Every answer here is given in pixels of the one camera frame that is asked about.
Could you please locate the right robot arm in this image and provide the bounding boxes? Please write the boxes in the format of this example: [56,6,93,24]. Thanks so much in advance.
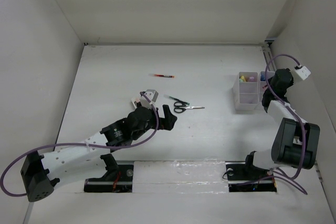
[261,68,320,169]

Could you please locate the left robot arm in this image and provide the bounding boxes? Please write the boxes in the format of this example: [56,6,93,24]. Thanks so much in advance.
[20,104,177,202]

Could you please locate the white divided container right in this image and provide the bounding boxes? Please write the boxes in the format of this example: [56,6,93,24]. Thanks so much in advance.
[257,71,275,110]

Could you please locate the white divided container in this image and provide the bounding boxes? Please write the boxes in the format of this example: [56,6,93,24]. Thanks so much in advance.
[232,71,259,111]
[257,71,275,110]

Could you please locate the green pen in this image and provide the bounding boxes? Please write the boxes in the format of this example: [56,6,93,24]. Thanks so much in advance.
[164,94,190,105]

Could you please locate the white divided container left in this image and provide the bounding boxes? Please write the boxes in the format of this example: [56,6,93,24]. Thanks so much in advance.
[232,71,259,111]

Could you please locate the orange capped red pen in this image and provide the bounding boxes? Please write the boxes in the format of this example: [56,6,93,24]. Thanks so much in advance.
[151,74,175,79]

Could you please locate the black handled scissors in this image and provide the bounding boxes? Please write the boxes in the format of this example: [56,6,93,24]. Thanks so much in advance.
[174,101,204,114]

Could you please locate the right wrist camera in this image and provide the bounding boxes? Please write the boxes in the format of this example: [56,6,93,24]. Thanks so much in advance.
[292,65,311,82]

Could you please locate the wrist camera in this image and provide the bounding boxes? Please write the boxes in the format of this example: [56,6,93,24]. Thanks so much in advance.
[140,89,159,109]
[292,65,311,82]

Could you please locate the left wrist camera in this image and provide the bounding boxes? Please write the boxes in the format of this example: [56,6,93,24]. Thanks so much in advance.
[140,89,159,109]

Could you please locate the aluminium rail right side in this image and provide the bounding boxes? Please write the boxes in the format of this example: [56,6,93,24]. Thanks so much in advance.
[262,40,277,72]

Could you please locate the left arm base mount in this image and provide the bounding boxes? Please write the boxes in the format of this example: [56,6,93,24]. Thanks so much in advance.
[83,153,134,193]

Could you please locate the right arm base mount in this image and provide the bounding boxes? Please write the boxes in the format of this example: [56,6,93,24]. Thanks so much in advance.
[222,152,277,193]

